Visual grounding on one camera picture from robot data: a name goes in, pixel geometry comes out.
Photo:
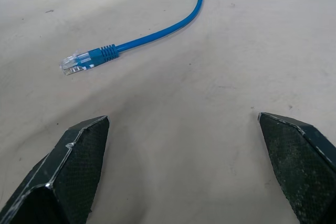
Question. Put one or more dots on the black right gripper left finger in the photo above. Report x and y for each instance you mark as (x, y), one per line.
(71, 171)

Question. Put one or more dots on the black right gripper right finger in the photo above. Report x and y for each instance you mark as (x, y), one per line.
(294, 161)

